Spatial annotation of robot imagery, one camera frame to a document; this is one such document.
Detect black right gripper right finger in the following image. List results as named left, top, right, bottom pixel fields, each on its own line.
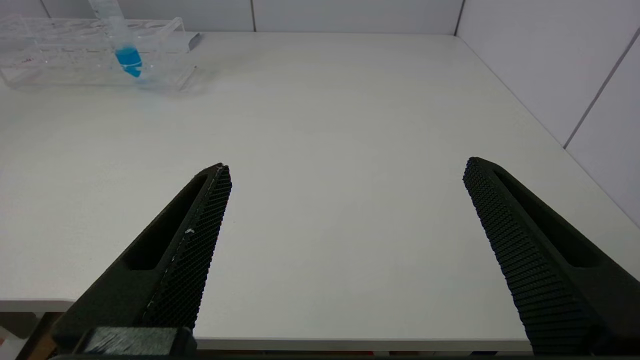
left=462, top=156, right=640, bottom=356

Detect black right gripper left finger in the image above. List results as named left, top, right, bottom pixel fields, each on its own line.
left=50, top=162, right=233, bottom=351

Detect test tube with blue pigment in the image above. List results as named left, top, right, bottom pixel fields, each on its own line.
left=88, top=0, right=144, bottom=80

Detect clear acrylic test tube rack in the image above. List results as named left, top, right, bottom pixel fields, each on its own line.
left=0, top=15, right=197, bottom=93

